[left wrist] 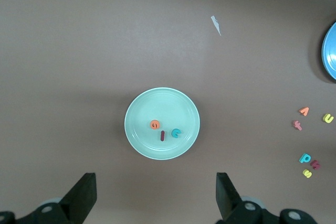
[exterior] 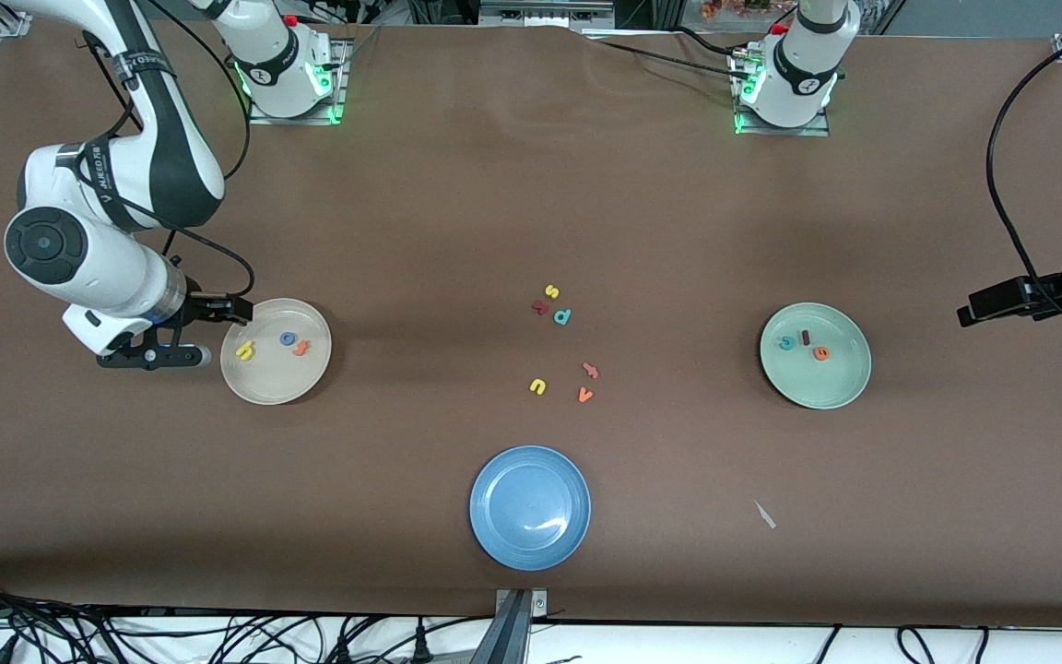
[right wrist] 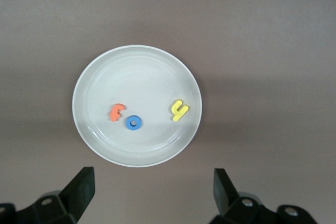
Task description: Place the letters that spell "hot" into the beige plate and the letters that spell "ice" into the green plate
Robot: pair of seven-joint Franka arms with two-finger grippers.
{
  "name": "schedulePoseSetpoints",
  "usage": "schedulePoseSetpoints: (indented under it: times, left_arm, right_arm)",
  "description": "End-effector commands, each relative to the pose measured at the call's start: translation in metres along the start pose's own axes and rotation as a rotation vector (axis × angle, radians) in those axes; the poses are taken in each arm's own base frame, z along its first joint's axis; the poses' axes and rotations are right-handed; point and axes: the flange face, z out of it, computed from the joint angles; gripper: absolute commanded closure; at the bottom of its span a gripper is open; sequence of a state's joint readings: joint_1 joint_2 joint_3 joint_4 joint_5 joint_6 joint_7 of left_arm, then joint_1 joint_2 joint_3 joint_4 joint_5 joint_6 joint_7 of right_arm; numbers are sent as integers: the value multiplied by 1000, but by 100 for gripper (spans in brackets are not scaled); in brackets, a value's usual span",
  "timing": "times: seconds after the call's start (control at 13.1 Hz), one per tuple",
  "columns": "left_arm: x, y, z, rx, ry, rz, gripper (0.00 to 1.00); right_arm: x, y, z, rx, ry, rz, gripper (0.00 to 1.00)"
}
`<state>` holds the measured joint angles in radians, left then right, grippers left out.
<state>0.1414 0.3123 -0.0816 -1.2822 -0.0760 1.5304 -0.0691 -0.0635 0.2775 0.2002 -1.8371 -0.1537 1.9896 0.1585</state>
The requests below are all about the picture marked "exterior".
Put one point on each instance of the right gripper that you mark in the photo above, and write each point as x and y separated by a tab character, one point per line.
200	307

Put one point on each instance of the yellow foam letter h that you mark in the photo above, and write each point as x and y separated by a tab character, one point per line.
245	350

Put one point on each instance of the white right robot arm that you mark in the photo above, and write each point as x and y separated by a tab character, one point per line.
79	267

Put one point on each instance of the beige ceramic plate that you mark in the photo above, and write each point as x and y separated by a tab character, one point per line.
277	378

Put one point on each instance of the green ceramic plate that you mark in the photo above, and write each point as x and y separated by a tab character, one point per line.
817	383

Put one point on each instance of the brown table cover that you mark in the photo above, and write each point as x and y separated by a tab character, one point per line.
531	184

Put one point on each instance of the white paper scrap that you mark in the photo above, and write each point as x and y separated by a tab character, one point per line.
765	516

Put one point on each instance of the blue ceramic plate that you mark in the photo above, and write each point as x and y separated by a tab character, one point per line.
530	508

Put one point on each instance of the orange artificial flowers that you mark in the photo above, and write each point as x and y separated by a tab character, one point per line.
734	9

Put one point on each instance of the grey power strip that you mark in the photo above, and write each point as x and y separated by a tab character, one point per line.
545	13

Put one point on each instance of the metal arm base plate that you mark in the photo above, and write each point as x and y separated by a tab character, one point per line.
771	132
337	92

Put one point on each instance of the grey metal table bracket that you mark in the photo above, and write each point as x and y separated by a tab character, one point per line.
517	627

